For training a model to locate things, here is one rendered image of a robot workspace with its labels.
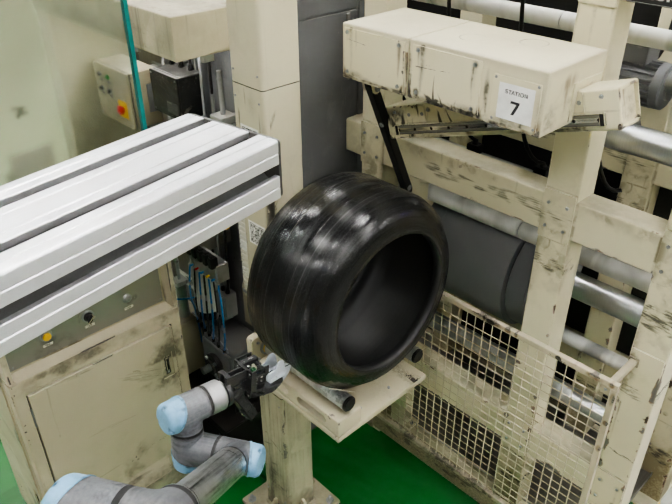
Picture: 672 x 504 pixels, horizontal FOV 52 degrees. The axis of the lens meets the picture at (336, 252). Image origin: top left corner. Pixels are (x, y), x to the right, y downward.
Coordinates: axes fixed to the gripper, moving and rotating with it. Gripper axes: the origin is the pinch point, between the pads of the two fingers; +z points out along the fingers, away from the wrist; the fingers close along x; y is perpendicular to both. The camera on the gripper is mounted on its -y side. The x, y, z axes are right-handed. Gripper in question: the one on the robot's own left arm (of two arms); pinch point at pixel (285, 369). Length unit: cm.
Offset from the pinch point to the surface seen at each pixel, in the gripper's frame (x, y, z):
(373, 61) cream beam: 13, 72, 35
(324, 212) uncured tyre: 1.4, 40.6, 10.5
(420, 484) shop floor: 4, -94, 79
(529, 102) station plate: -32, 73, 35
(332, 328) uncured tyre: -11.5, 17.1, 3.6
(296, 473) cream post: 27, -77, 33
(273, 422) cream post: 32, -53, 25
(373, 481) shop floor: 18, -96, 67
